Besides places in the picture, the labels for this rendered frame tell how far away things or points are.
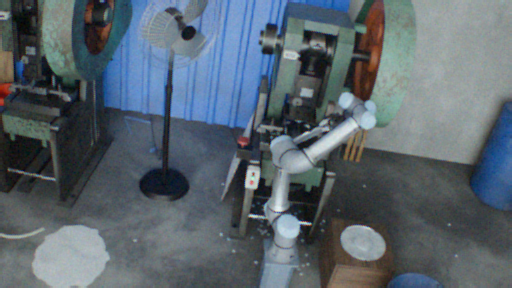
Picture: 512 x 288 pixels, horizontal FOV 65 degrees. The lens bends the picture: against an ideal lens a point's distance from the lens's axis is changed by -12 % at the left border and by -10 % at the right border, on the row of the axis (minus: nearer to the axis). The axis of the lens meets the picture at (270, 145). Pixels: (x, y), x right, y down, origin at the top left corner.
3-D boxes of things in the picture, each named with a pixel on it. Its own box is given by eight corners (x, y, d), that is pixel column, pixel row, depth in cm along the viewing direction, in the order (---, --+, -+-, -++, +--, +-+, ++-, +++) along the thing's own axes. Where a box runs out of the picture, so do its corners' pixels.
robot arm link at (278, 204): (271, 233, 237) (280, 151, 206) (261, 214, 249) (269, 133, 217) (291, 229, 241) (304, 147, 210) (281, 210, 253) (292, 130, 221)
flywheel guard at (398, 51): (385, 154, 252) (431, 19, 208) (338, 147, 250) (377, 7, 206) (359, 78, 338) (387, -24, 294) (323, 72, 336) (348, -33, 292)
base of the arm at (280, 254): (295, 263, 235) (299, 251, 230) (268, 261, 233) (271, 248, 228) (293, 243, 248) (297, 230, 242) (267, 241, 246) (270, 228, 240)
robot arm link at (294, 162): (284, 174, 200) (373, 109, 196) (275, 160, 208) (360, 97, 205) (295, 188, 207) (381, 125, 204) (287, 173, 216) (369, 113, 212)
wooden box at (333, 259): (377, 304, 274) (396, 270, 255) (321, 300, 271) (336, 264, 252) (369, 260, 307) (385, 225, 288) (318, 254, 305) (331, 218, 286)
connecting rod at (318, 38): (318, 90, 265) (331, 37, 246) (298, 87, 264) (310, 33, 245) (316, 76, 282) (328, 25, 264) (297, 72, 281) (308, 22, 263)
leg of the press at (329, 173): (320, 250, 309) (356, 145, 260) (304, 248, 308) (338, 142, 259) (314, 172, 386) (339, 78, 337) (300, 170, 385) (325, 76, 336)
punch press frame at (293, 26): (310, 226, 305) (364, 42, 232) (248, 217, 302) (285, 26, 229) (305, 160, 371) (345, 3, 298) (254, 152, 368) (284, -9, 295)
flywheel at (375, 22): (384, 31, 305) (375, 130, 295) (357, 25, 304) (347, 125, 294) (425, -14, 234) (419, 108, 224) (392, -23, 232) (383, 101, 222)
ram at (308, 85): (313, 122, 274) (324, 79, 258) (289, 119, 273) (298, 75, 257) (311, 109, 289) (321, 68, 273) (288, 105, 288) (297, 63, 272)
